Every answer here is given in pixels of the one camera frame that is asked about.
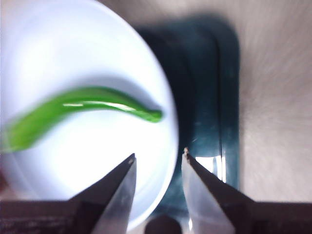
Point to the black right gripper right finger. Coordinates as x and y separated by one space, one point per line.
214 200

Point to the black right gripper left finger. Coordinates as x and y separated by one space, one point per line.
109 195

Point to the blue round plate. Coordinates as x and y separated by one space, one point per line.
73 48

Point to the dark rectangular tray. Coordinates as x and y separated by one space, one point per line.
207 97

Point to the green pepper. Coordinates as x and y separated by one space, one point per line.
85 100

